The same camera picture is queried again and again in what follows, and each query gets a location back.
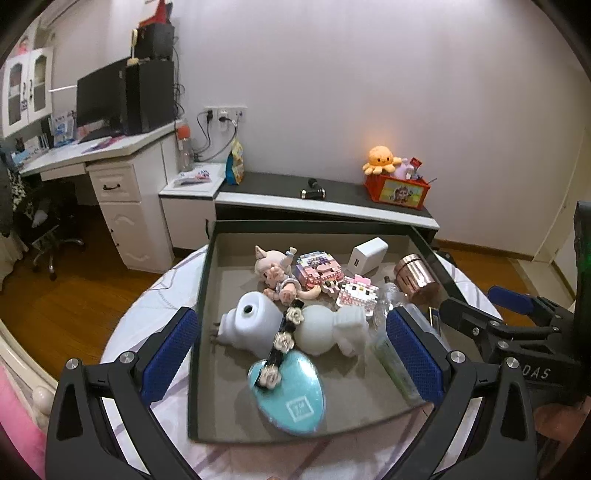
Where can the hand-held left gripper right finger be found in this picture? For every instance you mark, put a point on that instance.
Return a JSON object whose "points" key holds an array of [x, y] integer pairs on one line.
{"points": [[413, 355]]}

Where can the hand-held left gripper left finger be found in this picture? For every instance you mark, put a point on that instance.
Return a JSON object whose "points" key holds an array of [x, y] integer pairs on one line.
{"points": [[173, 355]]}

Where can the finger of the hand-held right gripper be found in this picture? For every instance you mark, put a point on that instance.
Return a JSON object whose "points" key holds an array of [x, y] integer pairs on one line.
{"points": [[512, 297], [461, 316]]}

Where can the clear plastic box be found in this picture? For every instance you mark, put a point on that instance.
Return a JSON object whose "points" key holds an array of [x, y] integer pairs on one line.
{"points": [[392, 364]]}

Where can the rose gold metal canister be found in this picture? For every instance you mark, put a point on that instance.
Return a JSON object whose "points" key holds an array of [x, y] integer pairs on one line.
{"points": [[415, 277]]}

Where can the small clear glass bottle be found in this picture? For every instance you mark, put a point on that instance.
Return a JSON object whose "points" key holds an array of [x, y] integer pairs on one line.
{"points": [[392, 295]]}

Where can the pink storage box dark rim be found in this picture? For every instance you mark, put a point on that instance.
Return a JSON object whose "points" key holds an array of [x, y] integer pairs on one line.
{"points": [[231, 406]]}

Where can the white plug-in night light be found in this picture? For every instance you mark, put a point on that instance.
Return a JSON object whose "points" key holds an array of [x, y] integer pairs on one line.
{"points": [[249, 323]]}

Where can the white cat building block figure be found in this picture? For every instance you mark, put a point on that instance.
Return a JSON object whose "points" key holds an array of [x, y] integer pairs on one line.
{"points": [[358, 293]]}

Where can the white animal figurine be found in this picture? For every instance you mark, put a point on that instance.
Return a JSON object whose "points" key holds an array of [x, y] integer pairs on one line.
{"points": [[332, 330]]}

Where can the black flower hair clip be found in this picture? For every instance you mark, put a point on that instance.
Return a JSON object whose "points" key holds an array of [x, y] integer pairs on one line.
{"points": [[281, 341]]}

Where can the white charger block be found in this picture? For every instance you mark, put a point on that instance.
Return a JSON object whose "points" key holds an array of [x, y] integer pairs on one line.
{"points": [[368, 254]]}

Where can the teal oval case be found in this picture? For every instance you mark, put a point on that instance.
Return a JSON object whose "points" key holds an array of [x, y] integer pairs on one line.
{"points": [[288, 401]]}

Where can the pink building block figure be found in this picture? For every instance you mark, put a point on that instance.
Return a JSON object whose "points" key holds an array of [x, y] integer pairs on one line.
{"points": [[318, 270]]}

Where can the pink pig doll figure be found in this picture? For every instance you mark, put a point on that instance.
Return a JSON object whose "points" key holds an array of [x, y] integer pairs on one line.
{"points": [[272, 270]]}

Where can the person's right hand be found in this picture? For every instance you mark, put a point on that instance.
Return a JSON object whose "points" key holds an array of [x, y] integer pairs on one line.
{"points": [[558, 422]]}

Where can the white door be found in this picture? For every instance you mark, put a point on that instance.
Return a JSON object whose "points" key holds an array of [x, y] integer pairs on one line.
{"points": [[570, 221]]}

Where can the white nightstand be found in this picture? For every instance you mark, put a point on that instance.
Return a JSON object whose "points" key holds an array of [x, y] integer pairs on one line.
{"points": [[184, 221]]}

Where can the red toy box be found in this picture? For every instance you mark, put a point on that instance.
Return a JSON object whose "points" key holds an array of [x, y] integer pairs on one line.
{"points": [[397, 194]]}

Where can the white computer desk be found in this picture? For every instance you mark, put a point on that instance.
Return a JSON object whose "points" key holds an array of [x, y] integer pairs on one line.
{"points": [[134, 217]]}

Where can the purple plush toy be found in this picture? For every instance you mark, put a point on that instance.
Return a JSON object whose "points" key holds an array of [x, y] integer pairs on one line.
{"points": [[404, 170]]}

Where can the pink blanket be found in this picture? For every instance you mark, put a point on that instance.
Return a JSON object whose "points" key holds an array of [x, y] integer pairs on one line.
{"points": [[18, 415]]}

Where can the orange octopus plush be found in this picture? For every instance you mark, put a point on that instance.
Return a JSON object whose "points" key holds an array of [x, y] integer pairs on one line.
{"points": [[381, 159]]}

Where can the papers on nightstand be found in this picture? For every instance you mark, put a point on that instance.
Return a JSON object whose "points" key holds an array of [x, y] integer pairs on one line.
{"points": [[194, 177]]}

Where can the black office chair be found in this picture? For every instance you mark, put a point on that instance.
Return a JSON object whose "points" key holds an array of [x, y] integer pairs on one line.
{"points": [[46, 221]]}

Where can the small black device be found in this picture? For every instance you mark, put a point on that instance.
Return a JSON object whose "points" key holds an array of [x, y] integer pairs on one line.
{"points": [[313, 193]]}

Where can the cream curtain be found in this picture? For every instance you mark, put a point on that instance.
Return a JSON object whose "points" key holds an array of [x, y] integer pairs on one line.
{"points": [[9, 254]]}

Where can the low cabinet dark top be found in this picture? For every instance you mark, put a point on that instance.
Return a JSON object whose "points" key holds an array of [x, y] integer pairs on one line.
{"points": [[277, 189]]}

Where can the blue yellow snack bag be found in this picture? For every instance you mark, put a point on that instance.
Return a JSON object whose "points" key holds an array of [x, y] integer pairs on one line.
{"points": [[234, 164]]}

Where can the water bottle red cap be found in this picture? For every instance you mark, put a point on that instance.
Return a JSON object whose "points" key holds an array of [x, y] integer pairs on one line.
{"points": [[184, 147]]}

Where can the pink desk mat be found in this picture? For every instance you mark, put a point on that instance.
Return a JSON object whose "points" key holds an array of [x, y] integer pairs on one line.
{"points": [[104, 144]]}

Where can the grey jacket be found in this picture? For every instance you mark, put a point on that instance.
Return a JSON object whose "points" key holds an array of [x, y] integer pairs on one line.
{"points": [[9, 194]]}

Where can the black keyboard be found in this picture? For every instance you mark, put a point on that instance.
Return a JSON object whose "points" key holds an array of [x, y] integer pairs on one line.
{"points": [[99, 134]]}

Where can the blue and white boxes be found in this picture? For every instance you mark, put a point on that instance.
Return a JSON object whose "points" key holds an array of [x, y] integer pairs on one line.
{"points": [[63, 129]]}

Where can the black computer tower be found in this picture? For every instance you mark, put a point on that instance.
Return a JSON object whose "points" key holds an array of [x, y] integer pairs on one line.
{"points": [[150, 97]]}

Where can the black computer monitor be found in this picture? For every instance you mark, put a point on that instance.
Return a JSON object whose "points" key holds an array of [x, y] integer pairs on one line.
{"points": [[99, 99]]}

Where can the white hutch cabinet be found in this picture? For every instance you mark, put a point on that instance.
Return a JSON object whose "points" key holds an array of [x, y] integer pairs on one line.
{"points": [[27, 92]]}

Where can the black speaker box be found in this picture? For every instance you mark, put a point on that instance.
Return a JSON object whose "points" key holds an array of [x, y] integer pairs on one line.
{"points": [[157, 41]]}

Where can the white webcam on stand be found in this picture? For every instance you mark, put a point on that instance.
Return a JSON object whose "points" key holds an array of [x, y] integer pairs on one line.
{"points": [[134, 39]]}

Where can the red paper bag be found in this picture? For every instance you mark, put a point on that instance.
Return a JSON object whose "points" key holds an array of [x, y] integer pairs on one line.
{"points": [[159, 14]]}

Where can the white bed frame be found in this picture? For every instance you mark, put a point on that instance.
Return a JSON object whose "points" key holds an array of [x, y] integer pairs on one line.
{"points": [[39, 397]]}

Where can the white wall outlet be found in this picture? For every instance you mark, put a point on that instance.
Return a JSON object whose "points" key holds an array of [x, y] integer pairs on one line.
{"points": [[226, 112]]}

